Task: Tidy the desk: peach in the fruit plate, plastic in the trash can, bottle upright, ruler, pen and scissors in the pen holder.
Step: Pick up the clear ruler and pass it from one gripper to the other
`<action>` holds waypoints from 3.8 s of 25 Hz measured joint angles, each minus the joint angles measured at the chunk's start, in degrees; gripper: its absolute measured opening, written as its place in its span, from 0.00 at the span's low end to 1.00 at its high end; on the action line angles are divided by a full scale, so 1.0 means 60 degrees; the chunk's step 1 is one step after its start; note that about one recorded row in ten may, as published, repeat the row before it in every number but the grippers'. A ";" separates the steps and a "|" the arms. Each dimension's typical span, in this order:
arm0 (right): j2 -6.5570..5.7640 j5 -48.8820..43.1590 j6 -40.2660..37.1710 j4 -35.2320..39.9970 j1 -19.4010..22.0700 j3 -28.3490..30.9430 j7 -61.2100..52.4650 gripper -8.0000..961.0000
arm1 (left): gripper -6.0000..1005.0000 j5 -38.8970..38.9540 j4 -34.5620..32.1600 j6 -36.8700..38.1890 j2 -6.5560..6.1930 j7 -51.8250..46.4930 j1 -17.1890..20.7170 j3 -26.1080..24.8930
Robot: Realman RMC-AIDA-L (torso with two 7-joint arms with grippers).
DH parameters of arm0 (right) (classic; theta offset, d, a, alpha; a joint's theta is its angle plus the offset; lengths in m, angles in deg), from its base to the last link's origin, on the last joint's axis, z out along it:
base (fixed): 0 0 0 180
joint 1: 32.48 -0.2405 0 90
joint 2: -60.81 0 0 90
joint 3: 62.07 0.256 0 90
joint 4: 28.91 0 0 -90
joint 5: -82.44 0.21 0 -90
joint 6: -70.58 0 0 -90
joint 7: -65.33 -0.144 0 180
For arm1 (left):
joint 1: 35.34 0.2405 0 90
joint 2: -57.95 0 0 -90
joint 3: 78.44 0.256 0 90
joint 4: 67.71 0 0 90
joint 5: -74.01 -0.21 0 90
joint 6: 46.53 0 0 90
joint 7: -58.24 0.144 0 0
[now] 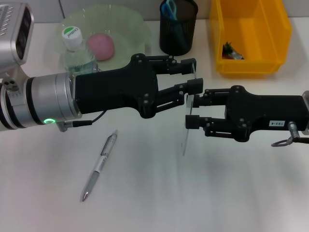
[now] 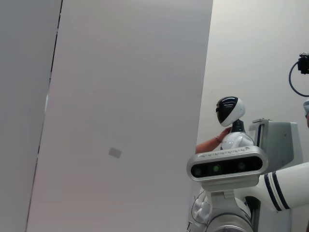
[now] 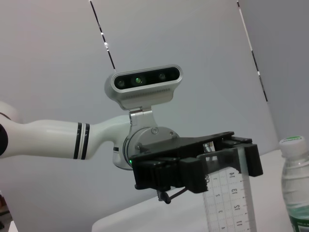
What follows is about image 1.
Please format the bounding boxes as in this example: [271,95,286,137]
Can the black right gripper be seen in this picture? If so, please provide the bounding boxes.
[154,77,306,143]

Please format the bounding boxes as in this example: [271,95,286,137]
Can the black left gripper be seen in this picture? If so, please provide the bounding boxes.
[74,53,197,119]

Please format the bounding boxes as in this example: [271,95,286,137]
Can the clear plastic ruler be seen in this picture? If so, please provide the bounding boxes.
[182,61,197,157]

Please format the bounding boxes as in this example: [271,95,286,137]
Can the blue capped scissors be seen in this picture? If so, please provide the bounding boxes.
[161,0,184,46]

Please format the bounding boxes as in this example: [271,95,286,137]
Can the pink toy peach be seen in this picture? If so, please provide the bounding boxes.
[86,33,114,61]

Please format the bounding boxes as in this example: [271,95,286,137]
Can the clear water bottle green label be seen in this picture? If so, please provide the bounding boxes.
[61,26,99,73]

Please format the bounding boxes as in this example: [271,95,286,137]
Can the silver ballpoint pen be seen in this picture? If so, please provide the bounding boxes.
[80,129,119,202]

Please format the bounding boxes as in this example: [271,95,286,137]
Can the green translucent plastic fruit plate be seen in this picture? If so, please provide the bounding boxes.
[56,5,155,72]

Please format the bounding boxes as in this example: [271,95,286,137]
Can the black mesh cylinder bin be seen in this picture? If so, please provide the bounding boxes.
[159,0,198,56]

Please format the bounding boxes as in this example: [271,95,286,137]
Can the yellow plastic storage bin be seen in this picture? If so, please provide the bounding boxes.
[209,0,293,78]

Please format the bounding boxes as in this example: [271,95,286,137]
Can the right gripper cable with plug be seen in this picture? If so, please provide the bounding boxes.
[270,121,309,147]

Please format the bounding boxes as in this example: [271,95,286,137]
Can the gripper cable with plug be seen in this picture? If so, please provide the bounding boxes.
[56,110,107,132]
[270,121,309,147]

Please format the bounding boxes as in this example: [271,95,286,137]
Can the left gripper cable with plug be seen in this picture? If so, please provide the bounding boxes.
[56,110,107,132]

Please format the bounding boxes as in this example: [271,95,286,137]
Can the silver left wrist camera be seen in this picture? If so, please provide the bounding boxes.
[0,2,34,78]

